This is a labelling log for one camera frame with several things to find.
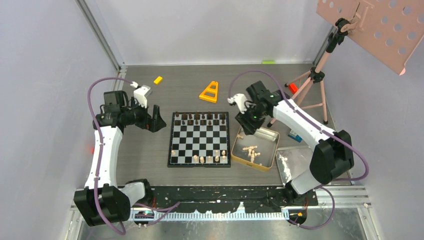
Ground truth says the black white chess board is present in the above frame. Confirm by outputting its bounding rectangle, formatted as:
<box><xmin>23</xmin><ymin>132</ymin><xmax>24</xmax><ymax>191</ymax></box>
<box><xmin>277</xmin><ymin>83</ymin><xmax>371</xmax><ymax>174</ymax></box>
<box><xmin>167</xmin><ymin>111</ymin><xmax>231</xmax><ymax>168</ymax></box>

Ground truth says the orange triangular plastic frame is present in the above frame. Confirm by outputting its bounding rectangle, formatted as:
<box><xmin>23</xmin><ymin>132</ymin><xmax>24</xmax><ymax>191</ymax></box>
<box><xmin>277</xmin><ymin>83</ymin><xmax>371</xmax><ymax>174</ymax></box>
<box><xmin>199</xmin><ymin>81</ymin><xmax>219</xmax><ymax>104</ymax></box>

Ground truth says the yellow rectangular block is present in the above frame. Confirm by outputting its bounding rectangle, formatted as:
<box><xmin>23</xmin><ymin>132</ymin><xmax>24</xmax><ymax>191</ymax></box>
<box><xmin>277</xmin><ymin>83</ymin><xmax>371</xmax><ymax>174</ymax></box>
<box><xmin>153</xmin><ymin>76</ymin><xmax>163</xmax><ymax>85</ymax></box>

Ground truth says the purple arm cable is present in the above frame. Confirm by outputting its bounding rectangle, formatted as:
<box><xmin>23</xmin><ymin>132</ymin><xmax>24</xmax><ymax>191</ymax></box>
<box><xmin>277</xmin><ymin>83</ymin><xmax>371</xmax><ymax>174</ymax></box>
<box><xmin>228</xmin><ymin>69</ymin><xmax>370</xmax><ymax>230</ymax></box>
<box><xmin>87</xmin><ymin>77</ymin><xmax>181</xmax><ymax>236</ymax></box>

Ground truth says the pink music stand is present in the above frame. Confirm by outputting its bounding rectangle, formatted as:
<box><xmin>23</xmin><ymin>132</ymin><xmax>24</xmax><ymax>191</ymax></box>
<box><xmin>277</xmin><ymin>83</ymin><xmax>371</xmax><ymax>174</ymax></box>
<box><xmin>266</xmin><ymin>0</ymin><xmax>424</xmax><ymax>129</ymax></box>

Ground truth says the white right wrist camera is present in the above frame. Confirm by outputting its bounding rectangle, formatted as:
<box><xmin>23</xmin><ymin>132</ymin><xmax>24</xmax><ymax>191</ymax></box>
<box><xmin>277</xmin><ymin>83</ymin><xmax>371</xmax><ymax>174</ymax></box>
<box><xmin>227</xmin><ymin>93</ymin><xmax>248</xmax><ymax>114</ymax></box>

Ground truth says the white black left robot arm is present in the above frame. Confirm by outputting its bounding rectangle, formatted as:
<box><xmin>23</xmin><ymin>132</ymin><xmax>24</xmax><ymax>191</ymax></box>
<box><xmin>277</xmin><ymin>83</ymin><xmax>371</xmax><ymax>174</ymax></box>
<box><xmin>73</xmin><ymin>85</ymin><xmax>166</xmax><ymax>227</ymax></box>

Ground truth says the gold tin box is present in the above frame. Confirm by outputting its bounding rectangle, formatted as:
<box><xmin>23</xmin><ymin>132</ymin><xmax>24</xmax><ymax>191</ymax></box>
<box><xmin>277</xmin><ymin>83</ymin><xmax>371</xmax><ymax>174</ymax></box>
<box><xmin>230</xmin><ymin>127</ymin><xmax>280</xmax><ymax>172</ymax></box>

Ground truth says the blue box of bits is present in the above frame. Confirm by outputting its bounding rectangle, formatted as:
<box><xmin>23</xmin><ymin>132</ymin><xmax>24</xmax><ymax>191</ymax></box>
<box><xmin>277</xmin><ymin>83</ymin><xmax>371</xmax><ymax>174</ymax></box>
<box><xmin>288</xmin><ymin>129</ymin><xmax>303</xmax><ymax>143</ymax></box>

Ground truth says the red block near stand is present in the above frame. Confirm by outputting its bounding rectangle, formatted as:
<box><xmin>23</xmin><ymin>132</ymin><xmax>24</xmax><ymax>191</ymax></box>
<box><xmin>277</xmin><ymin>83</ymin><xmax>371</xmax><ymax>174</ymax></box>
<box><xmin>288</xmin><ymin>83</ymin><xmax>299</xmax><ymax>95</ymax></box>

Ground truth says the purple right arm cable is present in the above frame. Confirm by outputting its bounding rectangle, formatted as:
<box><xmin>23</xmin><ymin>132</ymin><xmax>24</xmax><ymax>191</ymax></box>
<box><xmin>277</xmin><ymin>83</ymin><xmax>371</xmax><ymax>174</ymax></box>
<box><xmin>228</xmin><ymin>69</ymin><xmax>370</xmax><ymax>230</ymax></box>

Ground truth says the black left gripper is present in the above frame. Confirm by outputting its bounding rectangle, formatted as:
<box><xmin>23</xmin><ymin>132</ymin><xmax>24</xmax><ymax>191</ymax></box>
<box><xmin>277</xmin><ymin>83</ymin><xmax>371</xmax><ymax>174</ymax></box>
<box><xmin>121</xmin><ymin>97</ymin><xmax>166</xmax><ymax>133</ymax></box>

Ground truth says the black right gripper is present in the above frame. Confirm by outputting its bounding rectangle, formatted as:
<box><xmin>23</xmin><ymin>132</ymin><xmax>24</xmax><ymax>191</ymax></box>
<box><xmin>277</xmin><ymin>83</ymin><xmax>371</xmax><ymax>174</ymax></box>
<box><xmin>234</xmin><ymin>103</ymin><xmax>268</xmax><ymax>137</ymax></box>

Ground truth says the silver tin lid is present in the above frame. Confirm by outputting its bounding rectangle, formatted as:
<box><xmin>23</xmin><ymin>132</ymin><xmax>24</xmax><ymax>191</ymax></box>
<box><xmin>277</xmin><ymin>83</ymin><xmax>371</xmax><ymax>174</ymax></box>
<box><xmin>275</xmin><ymin>145</ymin><xmax>313</xmax><ymax>189</ymax></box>

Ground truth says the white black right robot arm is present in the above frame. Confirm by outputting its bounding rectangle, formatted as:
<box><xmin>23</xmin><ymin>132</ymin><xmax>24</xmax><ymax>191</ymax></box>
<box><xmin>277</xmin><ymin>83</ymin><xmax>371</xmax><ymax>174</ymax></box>
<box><xmin>227</xmin><ymin>81</ymin><xmax>354</xmax><ymax>205</ymax></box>

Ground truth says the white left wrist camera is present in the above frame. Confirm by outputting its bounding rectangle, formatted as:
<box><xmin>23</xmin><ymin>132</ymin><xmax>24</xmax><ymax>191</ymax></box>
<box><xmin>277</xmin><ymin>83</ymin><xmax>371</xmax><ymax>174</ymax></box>
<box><xmin>130</xmin><ymin>81</ymin><xmax>152</xmax><ymax>109</ymax></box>

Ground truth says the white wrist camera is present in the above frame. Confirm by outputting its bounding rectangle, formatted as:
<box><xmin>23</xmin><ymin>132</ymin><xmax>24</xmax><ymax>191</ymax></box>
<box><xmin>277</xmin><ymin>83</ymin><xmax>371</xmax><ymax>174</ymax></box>
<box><xmin>130</xmin><ymin>81</ymin><xmax>152</xmax><ymax>109</ymax></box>
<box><xmin>227</xmin><ymin>93</ymin><xmax>248</xmax><ymax>114</ymax></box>

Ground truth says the green block at wall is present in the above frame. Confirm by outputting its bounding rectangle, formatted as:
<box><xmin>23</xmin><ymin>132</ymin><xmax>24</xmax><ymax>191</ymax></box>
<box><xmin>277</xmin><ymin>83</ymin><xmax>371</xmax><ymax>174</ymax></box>
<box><xmin>261</xmin><ymin>60</ymin><xmax>276</xmax><ymax>65</ymax></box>

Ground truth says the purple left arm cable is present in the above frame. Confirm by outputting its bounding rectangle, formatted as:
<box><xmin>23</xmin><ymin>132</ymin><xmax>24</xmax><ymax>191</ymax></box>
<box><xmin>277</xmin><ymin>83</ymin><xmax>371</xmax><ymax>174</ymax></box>
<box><xmin>87</xmin><ymin>77</ymin><xmax>181</xmax><ymax>236</ymax></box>

